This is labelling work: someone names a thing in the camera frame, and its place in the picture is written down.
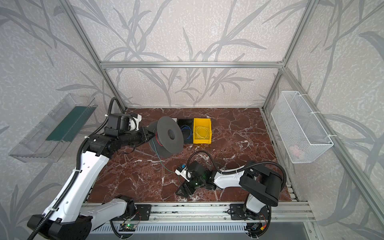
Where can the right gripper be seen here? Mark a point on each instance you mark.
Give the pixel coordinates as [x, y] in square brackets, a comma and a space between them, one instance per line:
[186, 186]

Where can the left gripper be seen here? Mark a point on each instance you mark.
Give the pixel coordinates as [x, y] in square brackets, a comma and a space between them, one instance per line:
[145, 135]

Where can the grey perforated spool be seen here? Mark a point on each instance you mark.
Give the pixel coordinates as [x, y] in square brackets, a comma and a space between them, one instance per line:
[169, 138]

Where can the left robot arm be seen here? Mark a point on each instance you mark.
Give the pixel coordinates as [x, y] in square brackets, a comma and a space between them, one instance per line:
[63, 219]

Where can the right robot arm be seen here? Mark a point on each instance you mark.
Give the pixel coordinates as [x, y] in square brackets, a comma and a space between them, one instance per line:
[263, 181]

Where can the black storage bin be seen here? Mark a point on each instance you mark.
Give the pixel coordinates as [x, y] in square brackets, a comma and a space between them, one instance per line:
[186, 126]

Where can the yellow storage bin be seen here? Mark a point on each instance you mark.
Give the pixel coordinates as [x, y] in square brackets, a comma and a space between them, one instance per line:
[202, 131]

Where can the left controller board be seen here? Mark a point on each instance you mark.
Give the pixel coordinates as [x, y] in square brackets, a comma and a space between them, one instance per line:
[128, 227]

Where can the pink object in basket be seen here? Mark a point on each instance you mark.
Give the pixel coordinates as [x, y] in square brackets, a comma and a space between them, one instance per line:
[296, 151]

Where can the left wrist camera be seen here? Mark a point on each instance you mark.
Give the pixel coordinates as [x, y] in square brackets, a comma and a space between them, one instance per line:
[134, 121]

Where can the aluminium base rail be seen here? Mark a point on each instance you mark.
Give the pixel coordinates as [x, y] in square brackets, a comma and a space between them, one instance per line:
[216, 212]

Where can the clear plastic wall tray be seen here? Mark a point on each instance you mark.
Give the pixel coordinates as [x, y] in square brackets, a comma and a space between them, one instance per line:
[48, 141]

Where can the white wire basket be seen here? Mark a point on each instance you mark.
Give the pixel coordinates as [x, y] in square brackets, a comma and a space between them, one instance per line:
[299, 125]

